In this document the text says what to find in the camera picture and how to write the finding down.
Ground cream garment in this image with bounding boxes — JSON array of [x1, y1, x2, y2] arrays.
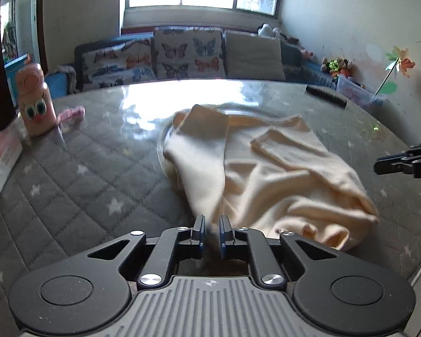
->
[[163, 105, 379, 251]]

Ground colourful pinwheel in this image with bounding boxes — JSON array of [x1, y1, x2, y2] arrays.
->
[[374, 46, 416, 96]]

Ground clear plastic storage box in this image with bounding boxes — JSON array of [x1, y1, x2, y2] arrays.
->
[[336, 75, 386, 114]]

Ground grey quilted table cover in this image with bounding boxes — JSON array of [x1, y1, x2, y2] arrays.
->
[[0, 80, 421, 336]]

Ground black remote control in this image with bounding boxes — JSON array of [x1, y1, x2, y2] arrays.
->
[[305, 85, 347, 109]]

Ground pile of small toys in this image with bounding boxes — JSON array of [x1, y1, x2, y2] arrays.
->
[[320, 57, 354, 78]]

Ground tissue pack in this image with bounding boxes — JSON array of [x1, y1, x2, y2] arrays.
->
[[0, 115, 28, 193]]

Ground pink cartoon water bottle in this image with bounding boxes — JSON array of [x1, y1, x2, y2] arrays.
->
[[16, 63, 58, 138]]

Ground plain beige cushion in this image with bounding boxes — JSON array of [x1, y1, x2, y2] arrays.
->
[[223, 30, 285, 81]]

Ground white plush toy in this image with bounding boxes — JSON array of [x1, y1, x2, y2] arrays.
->
[[258, 24, 281, 39]]

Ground blue sofa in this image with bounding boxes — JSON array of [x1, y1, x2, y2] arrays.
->
[[46, 32, 337, 98]]

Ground left butterfly cushion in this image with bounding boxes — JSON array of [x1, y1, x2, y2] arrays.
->
[[81, 38, 156, 91]]

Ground butterfly cushion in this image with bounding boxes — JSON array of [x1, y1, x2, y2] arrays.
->
[[81, 38, 156, 91], [154, 27, 226, 80]]

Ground right butterfly cushion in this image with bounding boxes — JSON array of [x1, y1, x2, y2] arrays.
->
[[154, 27, 226, 80]]

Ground pink bottle strap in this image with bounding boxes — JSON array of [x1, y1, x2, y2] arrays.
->
[[57, 106, 86, 129]]

